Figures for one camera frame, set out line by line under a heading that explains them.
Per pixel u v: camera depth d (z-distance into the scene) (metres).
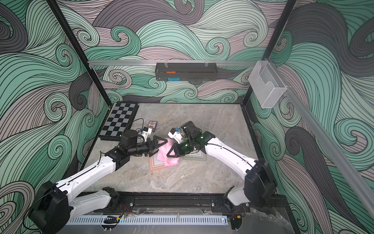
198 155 0.90
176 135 0.71
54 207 0.39
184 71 0.95
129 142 0.61
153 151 0.71
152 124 1.07
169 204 0.75
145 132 0.74
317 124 0.56
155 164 0.86
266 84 0.77
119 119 1.06
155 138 0.69
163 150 0.71
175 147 0.66
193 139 0.61
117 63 1.79
